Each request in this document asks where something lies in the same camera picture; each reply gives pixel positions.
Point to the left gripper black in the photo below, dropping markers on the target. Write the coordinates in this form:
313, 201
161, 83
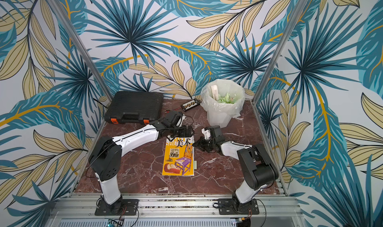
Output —
184, 133

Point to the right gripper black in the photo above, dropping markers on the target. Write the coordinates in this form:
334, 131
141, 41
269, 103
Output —
205, 141

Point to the yellow art textbook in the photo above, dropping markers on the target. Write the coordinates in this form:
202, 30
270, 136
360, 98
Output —
179, 157

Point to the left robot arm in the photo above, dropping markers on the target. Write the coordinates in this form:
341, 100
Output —
105, 159

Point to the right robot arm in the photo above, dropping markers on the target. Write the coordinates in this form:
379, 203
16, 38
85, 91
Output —
258, 169

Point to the black box of brass parts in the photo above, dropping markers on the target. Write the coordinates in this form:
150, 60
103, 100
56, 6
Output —
190, 105

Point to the white bin with bag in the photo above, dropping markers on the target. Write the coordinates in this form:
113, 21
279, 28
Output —
223, 100

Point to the black plastic tool case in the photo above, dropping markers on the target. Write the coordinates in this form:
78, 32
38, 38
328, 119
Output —
134, 107

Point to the green circuit board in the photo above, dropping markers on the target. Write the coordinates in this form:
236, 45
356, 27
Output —
114, 223

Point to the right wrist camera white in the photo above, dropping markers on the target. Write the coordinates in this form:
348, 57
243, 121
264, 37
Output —
207, 133

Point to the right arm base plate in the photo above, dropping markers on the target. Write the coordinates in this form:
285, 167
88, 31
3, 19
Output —
234, 207

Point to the aluminium front rail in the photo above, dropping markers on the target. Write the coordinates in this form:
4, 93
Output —
177, 211

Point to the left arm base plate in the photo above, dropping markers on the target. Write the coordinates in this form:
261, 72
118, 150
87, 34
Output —
123, 207

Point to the left aluminium frame post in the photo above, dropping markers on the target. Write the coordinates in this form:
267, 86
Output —
72, 33

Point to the aluminium frame post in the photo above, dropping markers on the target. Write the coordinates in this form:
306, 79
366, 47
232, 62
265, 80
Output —
72, 33
283, 40

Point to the right aluminium frame post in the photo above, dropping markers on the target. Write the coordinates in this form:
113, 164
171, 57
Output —
283, 40

